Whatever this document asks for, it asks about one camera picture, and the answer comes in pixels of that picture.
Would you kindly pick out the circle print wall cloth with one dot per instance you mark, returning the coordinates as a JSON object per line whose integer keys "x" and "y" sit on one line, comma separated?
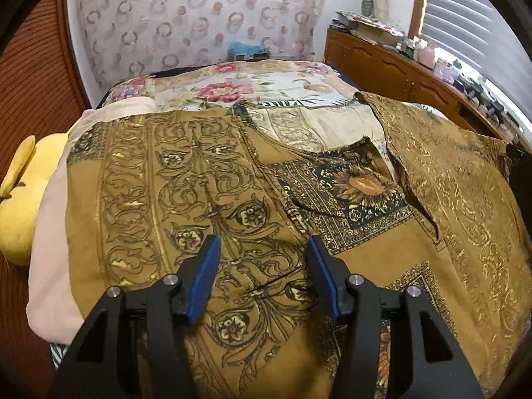
{"x": 187, "y": 16}

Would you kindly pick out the brown louvered wardrobe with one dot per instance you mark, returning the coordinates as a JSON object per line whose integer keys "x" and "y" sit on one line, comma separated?
{"x": 37, "y": 70}

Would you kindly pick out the green leaf print cloth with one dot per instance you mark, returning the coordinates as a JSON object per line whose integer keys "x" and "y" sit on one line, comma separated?
{"x": 291, "y": 103}

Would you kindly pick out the pink jar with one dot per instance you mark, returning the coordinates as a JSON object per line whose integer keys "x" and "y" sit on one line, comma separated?
{"x": 427, "y": 54}

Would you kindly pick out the floral blanket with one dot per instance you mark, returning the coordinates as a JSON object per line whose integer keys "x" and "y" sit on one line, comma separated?
{"x": 249, "y": 83}

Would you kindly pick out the yellow plush toy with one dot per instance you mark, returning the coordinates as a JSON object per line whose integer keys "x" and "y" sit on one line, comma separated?
{"x": 25, "y": 199}

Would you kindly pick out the wooden cabinet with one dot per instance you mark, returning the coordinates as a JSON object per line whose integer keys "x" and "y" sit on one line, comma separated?
{"x": 374, "y": 62}

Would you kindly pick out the white window blinds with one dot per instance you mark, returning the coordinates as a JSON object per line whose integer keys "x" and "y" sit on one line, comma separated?
{"x": 469, "y": 20}

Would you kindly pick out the blue box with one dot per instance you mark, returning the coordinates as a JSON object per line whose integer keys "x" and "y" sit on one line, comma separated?
{"x": 245, "y": 51}

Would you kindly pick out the golden brown patterned garment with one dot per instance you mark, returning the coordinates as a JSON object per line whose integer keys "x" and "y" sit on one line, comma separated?
{"x": 257, "y": 199}

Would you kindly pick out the stack of papers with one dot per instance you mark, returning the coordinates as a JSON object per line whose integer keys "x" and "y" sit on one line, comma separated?
{"x": 370, "y": 27}

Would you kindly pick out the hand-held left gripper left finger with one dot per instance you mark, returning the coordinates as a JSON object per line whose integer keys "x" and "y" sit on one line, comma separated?
{"x": 205, "y": 274}

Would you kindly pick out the grey round ornament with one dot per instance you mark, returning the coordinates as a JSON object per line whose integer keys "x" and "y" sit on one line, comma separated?
{"x": 368, "y": 7}

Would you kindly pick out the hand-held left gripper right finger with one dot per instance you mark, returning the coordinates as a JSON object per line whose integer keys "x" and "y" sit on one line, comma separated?
{"x": 326, "y": 274}

